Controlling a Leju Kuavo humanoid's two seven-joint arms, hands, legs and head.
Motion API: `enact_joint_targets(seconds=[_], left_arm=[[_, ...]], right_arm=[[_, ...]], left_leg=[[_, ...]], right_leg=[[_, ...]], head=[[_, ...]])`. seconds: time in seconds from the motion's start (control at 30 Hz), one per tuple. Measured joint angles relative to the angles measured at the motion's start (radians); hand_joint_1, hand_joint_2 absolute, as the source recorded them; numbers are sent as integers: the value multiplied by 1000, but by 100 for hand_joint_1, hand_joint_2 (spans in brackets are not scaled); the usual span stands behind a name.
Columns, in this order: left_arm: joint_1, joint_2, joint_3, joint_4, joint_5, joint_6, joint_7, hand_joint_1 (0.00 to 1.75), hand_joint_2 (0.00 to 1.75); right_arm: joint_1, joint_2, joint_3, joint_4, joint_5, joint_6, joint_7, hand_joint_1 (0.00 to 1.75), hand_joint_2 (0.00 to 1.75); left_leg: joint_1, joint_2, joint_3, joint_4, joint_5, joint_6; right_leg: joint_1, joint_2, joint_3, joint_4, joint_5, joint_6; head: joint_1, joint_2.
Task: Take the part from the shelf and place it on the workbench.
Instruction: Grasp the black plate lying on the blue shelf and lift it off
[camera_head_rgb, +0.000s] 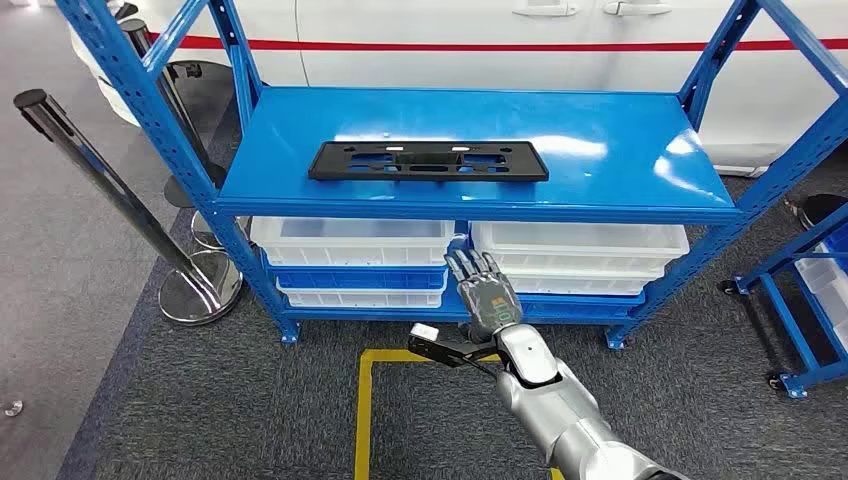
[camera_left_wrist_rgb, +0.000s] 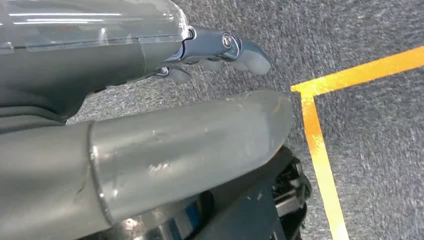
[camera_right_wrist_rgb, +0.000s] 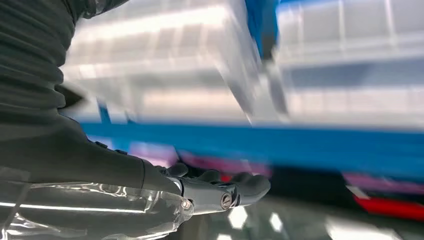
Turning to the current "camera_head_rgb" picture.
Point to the black plastic panel part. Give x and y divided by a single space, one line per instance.
338 169

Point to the blue wheeled shelf rack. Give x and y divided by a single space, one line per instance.
795 338

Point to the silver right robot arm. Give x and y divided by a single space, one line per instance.
563 411

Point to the black curved plastic parts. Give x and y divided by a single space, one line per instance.
821 208

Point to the white car red stripe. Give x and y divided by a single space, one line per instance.
464 66

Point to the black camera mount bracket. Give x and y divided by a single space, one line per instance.
450 354

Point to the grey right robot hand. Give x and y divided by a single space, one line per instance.
490 298

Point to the blue metal shelf rack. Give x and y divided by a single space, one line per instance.
596 152

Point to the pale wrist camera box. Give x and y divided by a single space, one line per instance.
424 332

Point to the black round stanchion base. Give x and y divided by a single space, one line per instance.
182 195

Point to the small metal floor disc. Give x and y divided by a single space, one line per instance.
13 408

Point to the chrome stanchion post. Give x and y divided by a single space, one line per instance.
93 166
166 93

